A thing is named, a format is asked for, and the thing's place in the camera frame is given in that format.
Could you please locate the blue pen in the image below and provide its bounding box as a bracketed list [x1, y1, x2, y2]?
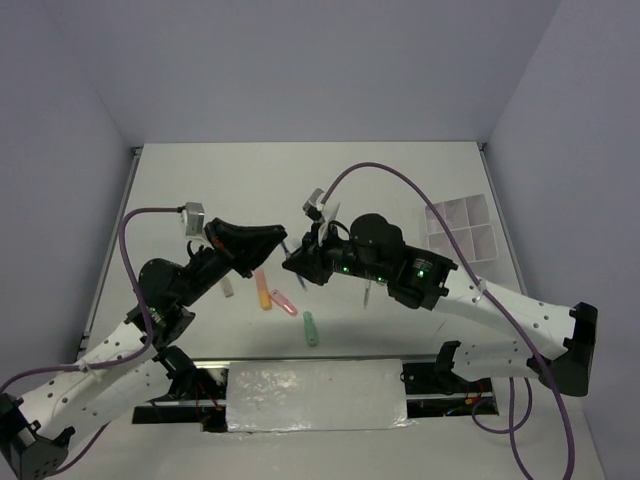
[280, 241, 307, 292]

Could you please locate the white compartment organizer tray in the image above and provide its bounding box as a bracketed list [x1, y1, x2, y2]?
[422, 194, 498, 264]

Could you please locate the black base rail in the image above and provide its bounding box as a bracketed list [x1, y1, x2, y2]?
[132, 361, 498, 433]

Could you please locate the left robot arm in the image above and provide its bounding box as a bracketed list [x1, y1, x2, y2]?
[1, 219, 286, 479]

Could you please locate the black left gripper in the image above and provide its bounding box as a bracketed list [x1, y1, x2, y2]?
[179, 219, 290, 307]

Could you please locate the pink utility knife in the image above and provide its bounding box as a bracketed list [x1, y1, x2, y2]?
[270, 289, 298, 317]

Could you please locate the orange pink highlighter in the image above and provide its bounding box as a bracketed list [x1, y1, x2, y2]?
[254, 268, 272, 311]

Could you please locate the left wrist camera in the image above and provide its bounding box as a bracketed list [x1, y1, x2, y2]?
[180, 202, 205, 239]

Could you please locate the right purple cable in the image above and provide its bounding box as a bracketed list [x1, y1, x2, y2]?
[322, 161, 576, 480]

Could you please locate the green pen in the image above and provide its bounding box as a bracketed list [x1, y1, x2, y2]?
[363, 280, 372, 310]

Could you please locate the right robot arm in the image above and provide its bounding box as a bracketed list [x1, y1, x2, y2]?
[282, 214, 598, 397]

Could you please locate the green correction tape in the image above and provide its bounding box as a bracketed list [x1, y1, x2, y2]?
[303, 311, 319, 347]

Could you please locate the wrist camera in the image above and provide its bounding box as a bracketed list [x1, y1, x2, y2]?
[180, 202, 205, 239]
[302, 188, 340, 246]

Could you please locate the silver foil panel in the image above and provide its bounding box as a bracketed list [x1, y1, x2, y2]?
[226, 359, 410, 433]

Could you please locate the beige eraser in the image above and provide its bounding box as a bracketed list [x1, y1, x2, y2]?
[220, 277, 234, 298]

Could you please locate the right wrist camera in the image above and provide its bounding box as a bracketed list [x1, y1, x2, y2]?
[302, 188, 340, 246]

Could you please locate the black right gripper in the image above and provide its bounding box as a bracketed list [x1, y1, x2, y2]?
[282, 216, 389, 283]

